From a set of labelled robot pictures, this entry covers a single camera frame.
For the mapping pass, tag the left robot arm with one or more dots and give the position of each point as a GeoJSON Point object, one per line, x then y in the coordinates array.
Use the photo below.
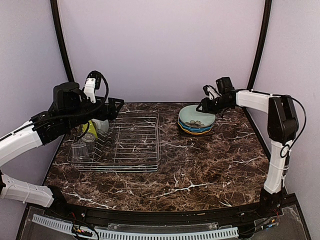
{"type": "Point", "coordinates": [71, 107]}

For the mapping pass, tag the clear ribbed glass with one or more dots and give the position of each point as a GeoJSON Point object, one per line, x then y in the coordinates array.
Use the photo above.
{"type": "Point", "coordinates": [78, 151]}

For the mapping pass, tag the black frame post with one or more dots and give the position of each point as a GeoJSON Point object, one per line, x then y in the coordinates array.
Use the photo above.
{"type": "Point", "coordinates": [60, 40]}
{"type": "Point", "coordinates": [261, 43]}

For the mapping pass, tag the light teal checkered bowl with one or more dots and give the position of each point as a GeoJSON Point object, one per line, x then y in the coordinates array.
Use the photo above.
{"type": "Point", "coordinates": [101, 125]}

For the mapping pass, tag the left black frame post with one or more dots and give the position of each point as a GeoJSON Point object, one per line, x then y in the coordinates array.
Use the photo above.
{"type": "Point", "coordinates": [60, 40]}

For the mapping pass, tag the blue polka dot plate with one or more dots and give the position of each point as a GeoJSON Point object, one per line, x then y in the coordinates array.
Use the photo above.
{"type": "Point", "coordinates": [194, 128]}

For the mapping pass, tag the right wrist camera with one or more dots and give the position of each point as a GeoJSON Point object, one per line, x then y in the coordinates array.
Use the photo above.
{"type": "Point", "coordinates": [211, 92]}

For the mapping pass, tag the pale green plate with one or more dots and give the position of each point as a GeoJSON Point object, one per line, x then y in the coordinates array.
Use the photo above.
{"type": "Point", "coordinates": [190, 117]}

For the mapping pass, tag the clear faceted glass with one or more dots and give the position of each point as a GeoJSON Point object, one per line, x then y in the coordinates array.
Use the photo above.
{"type": "Point", "coordinates": [89, 140]}

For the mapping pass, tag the right black frame post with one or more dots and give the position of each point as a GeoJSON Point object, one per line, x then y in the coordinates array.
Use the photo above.
{"type": "Point", "coordinates": [261, 43]}

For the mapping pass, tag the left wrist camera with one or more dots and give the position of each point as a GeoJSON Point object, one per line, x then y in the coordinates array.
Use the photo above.
{"type": "Point", "coordinates": [92, 83]}

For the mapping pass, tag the lime green bowl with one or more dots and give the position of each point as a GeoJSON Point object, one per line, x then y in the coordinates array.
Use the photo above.
{"type": "Point", "coordinates": [89, 128]}

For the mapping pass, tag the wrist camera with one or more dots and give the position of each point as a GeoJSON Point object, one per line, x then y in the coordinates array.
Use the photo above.
{"type": "Point", "coordinates": [92, 83]}
{"type": "Point", "coordinates": [211, 92]}

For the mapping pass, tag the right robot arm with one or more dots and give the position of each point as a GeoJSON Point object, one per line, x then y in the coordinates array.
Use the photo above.
{"type": "Point", "coordinates": [282, 128]}

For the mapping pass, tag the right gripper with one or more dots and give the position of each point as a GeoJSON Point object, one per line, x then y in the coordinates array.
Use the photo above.
{"type": "Point", "coordinates": [206, 104]}

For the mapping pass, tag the black square floral plate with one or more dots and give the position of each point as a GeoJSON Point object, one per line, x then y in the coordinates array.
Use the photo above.
{"type": "Point", "coordinates": [186, 134]}

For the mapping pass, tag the white slotted cable duct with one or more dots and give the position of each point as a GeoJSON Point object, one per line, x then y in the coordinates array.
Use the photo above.
{"type": "Point", "coordinates": [114, 231]}

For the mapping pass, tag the yellow polka dot plate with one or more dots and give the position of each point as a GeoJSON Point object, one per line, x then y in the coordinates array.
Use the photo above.
{"type": "Point", "coordinates": [196, 132]}

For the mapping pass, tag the metal wire dish rack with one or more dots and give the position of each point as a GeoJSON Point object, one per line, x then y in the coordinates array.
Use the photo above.
{"type": "Point", "coordinates": [131, 145]}

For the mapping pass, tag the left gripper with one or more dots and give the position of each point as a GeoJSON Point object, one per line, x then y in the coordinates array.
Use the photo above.
{"type": "Point", "coordinates": [107, 109]}

